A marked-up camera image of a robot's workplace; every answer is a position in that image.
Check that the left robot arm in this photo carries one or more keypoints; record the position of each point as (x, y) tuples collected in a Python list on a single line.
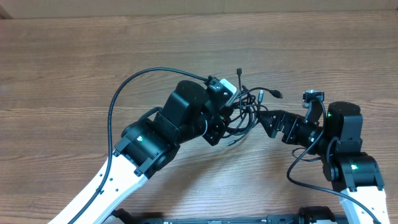
[(146, 146)]

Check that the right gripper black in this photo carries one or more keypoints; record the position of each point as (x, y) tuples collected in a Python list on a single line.
[(291, 122)]

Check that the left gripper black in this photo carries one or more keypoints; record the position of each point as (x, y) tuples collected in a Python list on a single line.
[(218, 126)]

